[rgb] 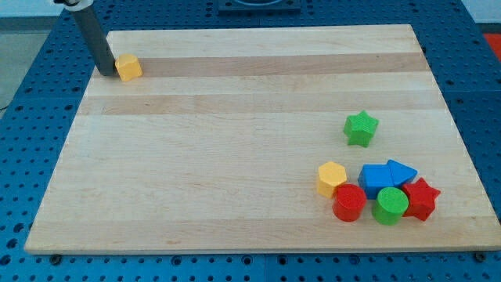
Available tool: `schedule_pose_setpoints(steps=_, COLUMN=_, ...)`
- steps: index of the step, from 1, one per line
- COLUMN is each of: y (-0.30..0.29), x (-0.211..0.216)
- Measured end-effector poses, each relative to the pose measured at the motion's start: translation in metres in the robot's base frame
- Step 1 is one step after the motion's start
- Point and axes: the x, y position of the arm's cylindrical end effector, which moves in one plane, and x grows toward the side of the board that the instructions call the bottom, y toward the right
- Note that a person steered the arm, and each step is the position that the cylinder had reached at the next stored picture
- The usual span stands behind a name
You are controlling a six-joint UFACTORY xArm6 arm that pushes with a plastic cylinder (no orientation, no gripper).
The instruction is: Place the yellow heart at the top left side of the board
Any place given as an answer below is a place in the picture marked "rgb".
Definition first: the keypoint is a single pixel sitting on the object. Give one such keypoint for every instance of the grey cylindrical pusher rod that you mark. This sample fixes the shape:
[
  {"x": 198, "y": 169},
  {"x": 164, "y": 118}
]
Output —
[{"x": 95, "y": 38}]

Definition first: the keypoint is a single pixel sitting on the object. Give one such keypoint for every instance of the white rod holder collar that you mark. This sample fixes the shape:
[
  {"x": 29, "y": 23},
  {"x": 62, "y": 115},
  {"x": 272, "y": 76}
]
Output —
[{"x": 74, "y": 4}]

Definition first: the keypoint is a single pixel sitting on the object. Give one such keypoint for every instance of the yellow heart block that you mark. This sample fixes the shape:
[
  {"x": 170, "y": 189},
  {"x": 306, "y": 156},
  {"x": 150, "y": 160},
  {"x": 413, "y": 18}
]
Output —
[{"x": 128, "y": 67}]

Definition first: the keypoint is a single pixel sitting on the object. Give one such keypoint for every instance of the wooden board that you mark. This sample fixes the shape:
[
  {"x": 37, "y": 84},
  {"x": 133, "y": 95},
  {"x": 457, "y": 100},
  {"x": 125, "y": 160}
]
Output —
[{"x": 216, "y": 148}]

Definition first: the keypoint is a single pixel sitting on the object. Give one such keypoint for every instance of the yellow hexagon block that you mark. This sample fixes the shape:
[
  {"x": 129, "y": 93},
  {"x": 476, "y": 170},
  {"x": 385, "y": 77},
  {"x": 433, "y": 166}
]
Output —
[{"x": 330, "y": 176}]

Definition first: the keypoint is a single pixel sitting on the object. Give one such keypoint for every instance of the green star block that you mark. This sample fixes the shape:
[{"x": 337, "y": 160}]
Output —
[{"x": 360, "y": 129}]

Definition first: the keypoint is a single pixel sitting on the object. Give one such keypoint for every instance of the red cylinder block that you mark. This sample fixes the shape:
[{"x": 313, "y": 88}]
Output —
[{"x": 349, "y": 202}]

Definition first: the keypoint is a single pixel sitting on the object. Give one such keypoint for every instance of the blue cube block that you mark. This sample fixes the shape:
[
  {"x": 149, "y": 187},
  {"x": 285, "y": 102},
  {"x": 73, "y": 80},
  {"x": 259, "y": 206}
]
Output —
[{"x": 373, "y": 178}]

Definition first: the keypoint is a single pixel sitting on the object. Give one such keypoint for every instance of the blue triangle block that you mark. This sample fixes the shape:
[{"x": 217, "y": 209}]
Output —
[{"x": 401, "y": 173}]

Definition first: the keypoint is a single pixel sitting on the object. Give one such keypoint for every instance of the green cylinder block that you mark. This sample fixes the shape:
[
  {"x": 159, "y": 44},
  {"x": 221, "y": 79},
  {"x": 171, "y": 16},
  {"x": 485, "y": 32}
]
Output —
[{"x": 390, "y": 205}]

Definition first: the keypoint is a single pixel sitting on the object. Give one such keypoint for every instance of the red star block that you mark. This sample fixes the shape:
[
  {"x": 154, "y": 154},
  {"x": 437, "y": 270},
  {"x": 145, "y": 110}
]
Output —
[{"x": 421, "y": 198}]

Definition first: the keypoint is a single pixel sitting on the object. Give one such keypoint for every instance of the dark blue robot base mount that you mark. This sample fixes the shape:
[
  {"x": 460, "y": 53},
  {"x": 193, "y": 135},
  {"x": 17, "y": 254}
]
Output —
[{"x": 257, "y": 6}]

